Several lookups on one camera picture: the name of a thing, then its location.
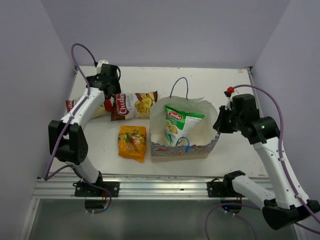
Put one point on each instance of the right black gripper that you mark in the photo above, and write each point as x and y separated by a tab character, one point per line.
219	125

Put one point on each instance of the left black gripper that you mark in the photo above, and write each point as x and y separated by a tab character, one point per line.
116	85

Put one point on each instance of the brown Chuba cassava chips bag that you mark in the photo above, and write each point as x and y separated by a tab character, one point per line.
126	106

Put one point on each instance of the red Chuba chips bag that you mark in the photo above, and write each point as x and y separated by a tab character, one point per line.
100	111

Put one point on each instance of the patterned paper bag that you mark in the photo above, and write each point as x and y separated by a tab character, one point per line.
197	145

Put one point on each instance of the green Chuba chips bag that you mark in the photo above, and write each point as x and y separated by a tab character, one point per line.
179	124

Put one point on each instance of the orange candy bag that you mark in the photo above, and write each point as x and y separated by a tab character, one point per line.
132	142

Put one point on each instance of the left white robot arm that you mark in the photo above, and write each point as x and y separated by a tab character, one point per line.
67	141

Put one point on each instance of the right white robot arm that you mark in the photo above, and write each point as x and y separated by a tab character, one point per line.
288	203

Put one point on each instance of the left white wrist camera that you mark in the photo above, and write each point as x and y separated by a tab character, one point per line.
101	62

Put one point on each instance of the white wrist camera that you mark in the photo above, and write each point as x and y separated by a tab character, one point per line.
101	62
230	93

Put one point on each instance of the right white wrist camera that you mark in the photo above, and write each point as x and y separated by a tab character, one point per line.
230	93

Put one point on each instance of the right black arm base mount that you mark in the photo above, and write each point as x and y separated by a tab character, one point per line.
216	188

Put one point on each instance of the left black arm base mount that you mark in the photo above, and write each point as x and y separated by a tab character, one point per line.
105	189

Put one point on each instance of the aluminium mounting rail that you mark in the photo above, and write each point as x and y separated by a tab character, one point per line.
131	187

